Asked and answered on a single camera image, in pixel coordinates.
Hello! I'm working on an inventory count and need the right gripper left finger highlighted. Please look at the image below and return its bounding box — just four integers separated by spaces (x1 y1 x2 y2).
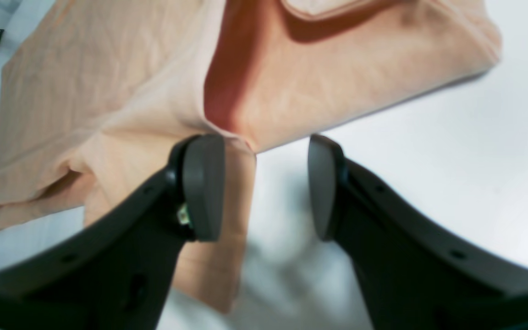
0 134 226 330

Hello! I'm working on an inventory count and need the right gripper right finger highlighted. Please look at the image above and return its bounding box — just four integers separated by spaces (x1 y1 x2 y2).
308 134 528 330

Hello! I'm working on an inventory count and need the peach pink T-shirt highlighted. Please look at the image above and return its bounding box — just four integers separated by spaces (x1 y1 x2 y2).
0 0 501 313

